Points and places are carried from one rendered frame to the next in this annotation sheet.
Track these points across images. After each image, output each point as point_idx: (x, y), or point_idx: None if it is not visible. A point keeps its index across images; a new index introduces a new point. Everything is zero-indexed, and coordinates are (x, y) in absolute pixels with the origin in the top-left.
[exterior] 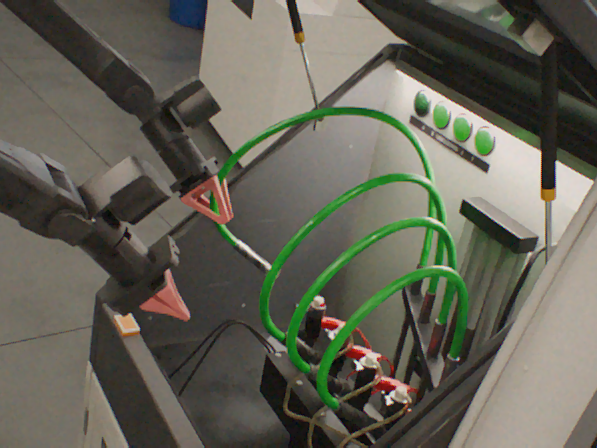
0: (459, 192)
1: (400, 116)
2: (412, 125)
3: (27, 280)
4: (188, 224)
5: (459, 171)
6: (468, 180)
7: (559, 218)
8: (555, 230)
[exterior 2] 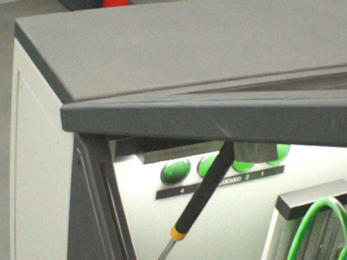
0: (249, 208)
1: (136, 202)
2: (162, 199)
3: None
4: None
5: (246, 193)
6: (260, 192)
7: None
8: None
